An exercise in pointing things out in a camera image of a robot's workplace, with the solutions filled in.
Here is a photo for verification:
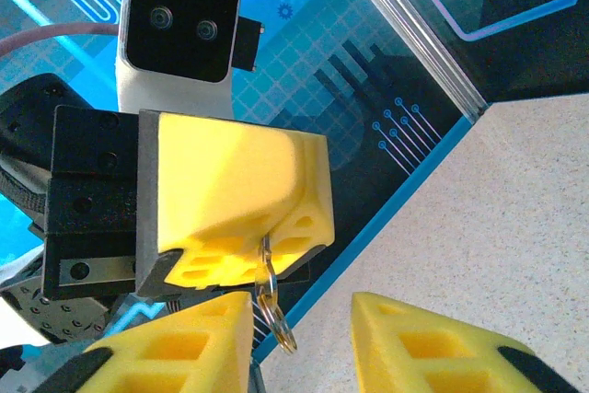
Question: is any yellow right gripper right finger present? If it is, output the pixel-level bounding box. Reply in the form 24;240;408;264
350;291;585;393

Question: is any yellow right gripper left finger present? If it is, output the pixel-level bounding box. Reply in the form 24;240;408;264
34;292;255;393

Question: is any grey webbing strap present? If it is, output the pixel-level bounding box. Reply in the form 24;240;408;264
0;165;50;228

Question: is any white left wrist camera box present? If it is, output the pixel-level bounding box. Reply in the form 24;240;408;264
113;0;267;119

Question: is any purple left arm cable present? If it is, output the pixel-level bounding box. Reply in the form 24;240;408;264
0;22;121;62

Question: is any aluminium frame post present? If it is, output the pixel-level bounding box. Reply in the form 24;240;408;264
333;0;489;118

